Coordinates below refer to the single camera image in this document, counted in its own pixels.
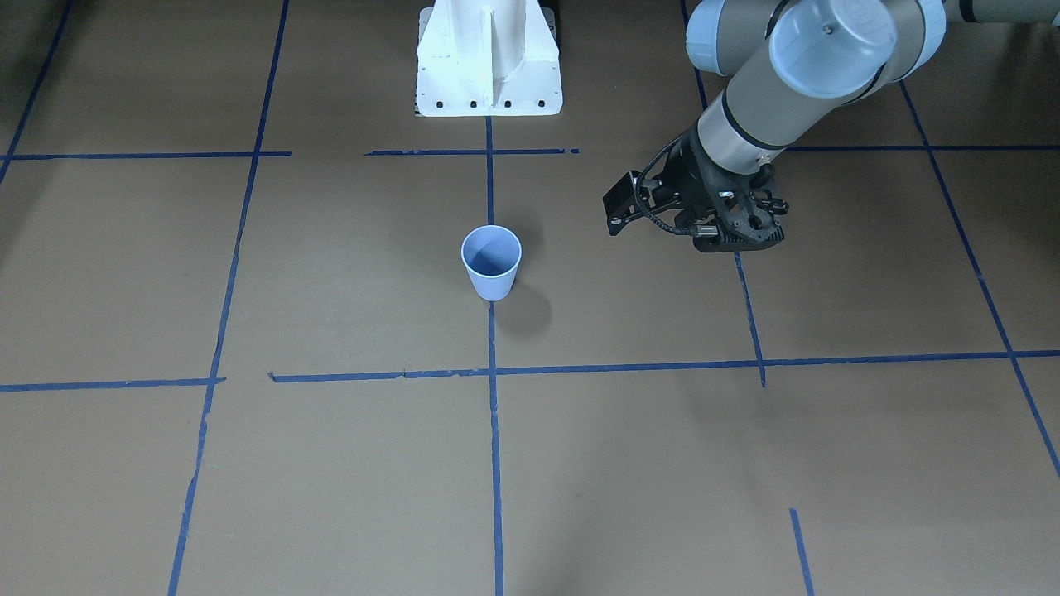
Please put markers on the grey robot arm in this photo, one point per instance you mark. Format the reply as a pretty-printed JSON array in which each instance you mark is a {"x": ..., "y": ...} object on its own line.
[{"x": 788, "y": 64}]

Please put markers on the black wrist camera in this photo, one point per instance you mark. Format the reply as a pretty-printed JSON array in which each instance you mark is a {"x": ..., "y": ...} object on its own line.
[{"x": 625, "y": 202}]

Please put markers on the light blue ribbed cup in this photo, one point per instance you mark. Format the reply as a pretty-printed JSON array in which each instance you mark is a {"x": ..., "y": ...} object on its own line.
[{"x": 491, "y": 256}]

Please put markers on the white camera post base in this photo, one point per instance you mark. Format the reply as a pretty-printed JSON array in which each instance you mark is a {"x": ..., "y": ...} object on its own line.
[{"x": 488, "y": 59}]

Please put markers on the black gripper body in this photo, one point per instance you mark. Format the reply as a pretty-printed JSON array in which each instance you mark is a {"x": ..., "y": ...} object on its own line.
[{"x": 689, "y": 179}]

